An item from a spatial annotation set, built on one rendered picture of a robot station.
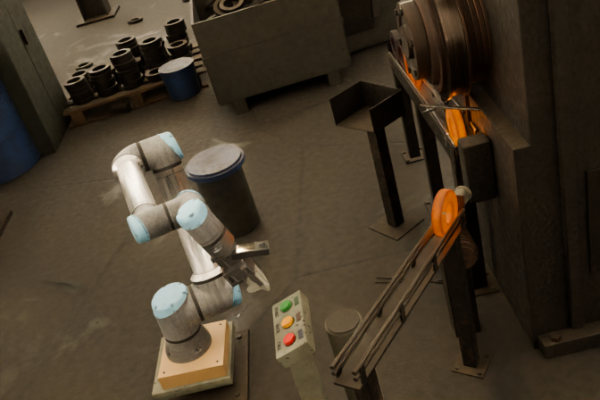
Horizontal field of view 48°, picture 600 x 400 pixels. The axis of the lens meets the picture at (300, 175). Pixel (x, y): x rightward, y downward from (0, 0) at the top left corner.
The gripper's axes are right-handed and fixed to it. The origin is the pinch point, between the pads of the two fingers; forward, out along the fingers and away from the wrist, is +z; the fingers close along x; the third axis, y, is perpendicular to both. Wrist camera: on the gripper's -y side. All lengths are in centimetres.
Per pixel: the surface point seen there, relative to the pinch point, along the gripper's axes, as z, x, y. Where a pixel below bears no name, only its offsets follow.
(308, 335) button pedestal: 12.1, 15.2, -4.7
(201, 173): 11, -137, 40
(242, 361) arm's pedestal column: 54, -44, 49
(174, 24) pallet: -4, -420, 68
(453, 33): -20, -37, -89
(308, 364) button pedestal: 24.5, 12.0, 3.3
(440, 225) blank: 18, -5, -54
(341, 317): 23.3, 2.0, -11.6
